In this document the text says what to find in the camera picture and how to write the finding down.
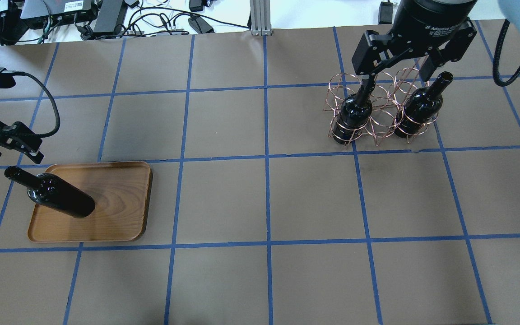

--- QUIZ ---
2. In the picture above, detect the black power adapter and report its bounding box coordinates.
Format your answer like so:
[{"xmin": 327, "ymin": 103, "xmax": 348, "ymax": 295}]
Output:
[{"xmin": 188, "ymin": 16, "xmax": 215, "ymax": 34}]

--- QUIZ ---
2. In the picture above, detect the wooden tray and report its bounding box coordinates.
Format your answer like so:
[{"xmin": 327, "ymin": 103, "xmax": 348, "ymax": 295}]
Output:
[{"xmin": 27, "ymin": 161, "xmax": 153, "ymax": 243}]

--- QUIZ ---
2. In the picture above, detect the black wine bottle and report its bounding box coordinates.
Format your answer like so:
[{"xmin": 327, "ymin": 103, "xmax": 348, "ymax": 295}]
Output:
[
  {"xmin": 331, "ymin": 85, "xmax": 373, "ymax": 146},
  {"xmin": 394, "ymin": 71, "xmax": 454, "ymax": 138},
  {"xmin": 4, "ymin": 165, "xmax": 96, "ymax": 218}
]

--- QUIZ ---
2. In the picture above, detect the aluminium frame post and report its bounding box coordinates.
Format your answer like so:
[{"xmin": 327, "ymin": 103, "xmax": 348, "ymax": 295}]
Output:
[{"xmin": 249, "ymin": 0, "xmax": 273, "ymax": 36}]

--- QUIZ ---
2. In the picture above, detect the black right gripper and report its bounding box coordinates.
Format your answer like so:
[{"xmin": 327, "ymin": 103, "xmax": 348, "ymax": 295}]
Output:
[{"xmin": 352, "ymin": 0, "xmax": 477, "ymax": 98}]

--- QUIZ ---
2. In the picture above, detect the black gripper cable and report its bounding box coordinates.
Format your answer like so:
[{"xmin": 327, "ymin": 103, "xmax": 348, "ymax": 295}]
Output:
[{"xmin": 0, "ymin": 70, "xmax": 61, "ymax": 139}]

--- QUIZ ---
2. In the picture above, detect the copper wire bottle basket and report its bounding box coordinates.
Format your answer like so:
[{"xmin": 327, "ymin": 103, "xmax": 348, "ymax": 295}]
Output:
[{"xmin": 323, "ymin": 67, "xmax": 439, "ymax": 147}]

